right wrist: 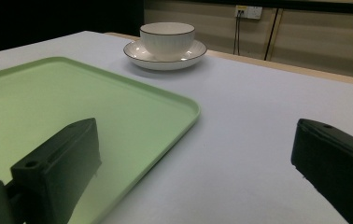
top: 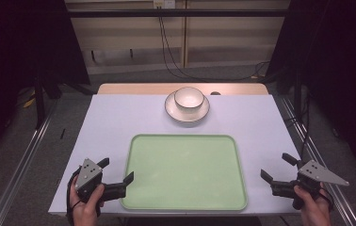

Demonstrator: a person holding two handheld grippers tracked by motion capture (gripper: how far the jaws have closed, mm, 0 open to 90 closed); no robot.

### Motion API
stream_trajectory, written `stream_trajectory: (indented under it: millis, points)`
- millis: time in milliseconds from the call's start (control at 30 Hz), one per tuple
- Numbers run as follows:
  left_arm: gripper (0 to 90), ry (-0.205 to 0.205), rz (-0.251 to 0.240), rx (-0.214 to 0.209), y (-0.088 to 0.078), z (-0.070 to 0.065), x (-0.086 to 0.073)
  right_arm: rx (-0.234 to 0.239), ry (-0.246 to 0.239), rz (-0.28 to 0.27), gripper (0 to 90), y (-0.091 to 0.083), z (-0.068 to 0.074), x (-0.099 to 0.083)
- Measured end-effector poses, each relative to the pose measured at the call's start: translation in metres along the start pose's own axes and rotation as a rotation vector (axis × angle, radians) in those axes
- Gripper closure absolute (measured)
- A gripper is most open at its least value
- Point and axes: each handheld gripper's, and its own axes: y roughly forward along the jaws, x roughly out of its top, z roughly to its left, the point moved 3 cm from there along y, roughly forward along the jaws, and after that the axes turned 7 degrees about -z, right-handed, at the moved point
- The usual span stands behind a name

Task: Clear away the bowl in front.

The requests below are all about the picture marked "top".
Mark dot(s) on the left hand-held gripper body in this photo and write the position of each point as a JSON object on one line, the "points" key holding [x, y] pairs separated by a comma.
{"points": [[87, 175]]}

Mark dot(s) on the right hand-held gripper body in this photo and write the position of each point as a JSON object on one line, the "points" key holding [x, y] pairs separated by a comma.
{"points": [[312, 177]]}

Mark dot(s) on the person's right hand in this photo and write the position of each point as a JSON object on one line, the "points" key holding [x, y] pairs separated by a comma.
{"points": [[312, 210]]}

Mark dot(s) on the person's left hand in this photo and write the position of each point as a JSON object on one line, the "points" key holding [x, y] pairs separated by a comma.
{"points": [[86, 208]]}

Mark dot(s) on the small black stick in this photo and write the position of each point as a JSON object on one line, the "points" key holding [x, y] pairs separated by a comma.
{"points": [[62, 133]]}

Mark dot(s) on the white table cover board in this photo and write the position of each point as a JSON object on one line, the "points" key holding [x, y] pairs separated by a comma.
{"points": [[129, 116]]}

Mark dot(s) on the light green tray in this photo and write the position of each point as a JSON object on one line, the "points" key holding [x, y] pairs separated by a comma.
{"points": [[185, 172]]}

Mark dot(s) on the wooden table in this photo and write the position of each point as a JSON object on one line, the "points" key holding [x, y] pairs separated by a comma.
{"points": [[135, 88]]}

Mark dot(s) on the black metal stand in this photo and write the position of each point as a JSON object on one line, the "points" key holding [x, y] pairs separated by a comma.
{"points": [[39, 100]]}

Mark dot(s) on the white plate with dark rim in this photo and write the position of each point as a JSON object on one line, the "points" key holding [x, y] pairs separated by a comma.
{"points": [[185, 116]]}

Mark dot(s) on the white bowl with dark rim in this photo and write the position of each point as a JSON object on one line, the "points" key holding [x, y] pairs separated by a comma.
{"points": [[189, 99]]}

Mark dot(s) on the black curtain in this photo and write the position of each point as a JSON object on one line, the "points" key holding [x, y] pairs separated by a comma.
{"points": [[339, 62], [25, 47]]}

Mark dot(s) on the aluminium floor rail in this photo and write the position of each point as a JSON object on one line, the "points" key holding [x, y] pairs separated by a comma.
{"points": [[323, 166], [19, 169]]}

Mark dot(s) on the wooden wall post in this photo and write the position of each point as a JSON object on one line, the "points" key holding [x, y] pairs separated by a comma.
{"points": [[184, 37]]}

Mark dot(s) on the black horizontal frame bar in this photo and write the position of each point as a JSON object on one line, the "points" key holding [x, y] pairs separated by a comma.
{"points": [[179, 13]]}

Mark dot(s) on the white wall socket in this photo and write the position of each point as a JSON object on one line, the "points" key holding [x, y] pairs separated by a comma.
{"points": [[164, 3]]}

